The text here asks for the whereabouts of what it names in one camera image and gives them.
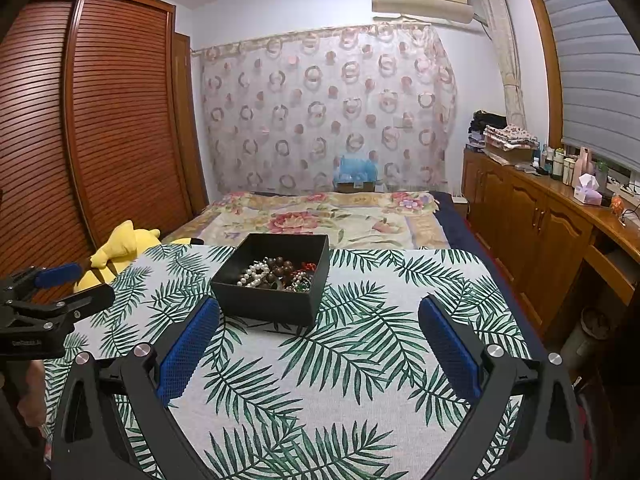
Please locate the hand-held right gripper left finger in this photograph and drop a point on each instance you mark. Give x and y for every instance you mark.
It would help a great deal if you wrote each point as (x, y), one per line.
(187, 355)

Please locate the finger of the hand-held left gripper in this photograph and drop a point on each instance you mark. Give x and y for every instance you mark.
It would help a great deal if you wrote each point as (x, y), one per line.
(57, 275)
(75, 302)

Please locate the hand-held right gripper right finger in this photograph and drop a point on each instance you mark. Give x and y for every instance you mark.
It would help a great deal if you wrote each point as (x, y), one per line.
(450, 355)

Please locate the black jewelry box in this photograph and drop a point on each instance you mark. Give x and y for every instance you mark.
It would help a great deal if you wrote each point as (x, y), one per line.
(270, 305)

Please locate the green bead charm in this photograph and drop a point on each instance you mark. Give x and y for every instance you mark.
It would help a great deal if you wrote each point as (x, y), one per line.
(301, 286)

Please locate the person's left hand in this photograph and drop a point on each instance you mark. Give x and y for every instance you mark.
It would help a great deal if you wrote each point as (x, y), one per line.
(35, 400)

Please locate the yellow plush toy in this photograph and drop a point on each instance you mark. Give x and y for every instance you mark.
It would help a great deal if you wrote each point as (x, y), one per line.
(120, 245)

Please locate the navy bed sheet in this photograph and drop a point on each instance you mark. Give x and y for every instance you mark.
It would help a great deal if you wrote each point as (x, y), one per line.
(460, 230)

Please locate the green leaf print tablecloth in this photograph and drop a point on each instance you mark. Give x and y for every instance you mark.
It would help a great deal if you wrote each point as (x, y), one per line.
(325, 400)

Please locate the grey waste bin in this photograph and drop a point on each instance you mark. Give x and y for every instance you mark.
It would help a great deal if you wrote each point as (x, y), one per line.
(585, 340)

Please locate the small white box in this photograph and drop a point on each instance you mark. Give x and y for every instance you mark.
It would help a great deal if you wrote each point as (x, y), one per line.
(461, 206)

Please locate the wooden cabinet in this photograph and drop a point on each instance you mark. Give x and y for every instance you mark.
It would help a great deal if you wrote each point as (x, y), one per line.
(530, 220)

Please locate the red white patterned clothing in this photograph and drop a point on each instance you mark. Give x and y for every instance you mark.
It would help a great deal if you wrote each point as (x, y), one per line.
(590, 430)

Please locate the wooden slatted wardrobe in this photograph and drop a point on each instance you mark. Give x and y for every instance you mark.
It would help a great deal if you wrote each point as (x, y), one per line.
(115, 110)

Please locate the floral blanket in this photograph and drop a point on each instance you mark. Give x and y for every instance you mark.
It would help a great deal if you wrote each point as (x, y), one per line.
(300, 220)

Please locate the blue plastic bag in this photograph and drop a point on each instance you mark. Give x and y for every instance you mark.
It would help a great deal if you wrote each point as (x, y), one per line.
(356, 167)

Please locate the pink tissue box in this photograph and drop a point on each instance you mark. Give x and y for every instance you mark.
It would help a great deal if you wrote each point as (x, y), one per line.
(587, 191)

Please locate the row of toiletry bottles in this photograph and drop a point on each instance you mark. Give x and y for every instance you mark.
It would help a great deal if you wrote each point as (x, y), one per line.
(560, 165)

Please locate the stack of folded clothes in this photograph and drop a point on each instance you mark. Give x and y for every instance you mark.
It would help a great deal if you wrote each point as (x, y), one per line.
(505, 137)

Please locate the small orange ornament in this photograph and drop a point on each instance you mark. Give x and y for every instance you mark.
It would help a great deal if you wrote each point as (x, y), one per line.
(618, 202)

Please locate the white power strip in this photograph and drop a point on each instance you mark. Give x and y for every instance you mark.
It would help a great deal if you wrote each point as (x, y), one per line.
(625, 191)

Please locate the circle patterned sheer curtain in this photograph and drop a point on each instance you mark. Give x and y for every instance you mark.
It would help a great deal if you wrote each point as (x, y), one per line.
(310, 110)

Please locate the beige drape curtain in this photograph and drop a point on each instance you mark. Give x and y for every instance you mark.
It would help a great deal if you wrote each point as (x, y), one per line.
(505, 50)

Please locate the grey window blind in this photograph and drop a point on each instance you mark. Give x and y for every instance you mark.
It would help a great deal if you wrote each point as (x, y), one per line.
(600, 60)

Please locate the wooden window frame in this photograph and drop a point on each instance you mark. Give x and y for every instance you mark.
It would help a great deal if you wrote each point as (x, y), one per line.
(542, 50)

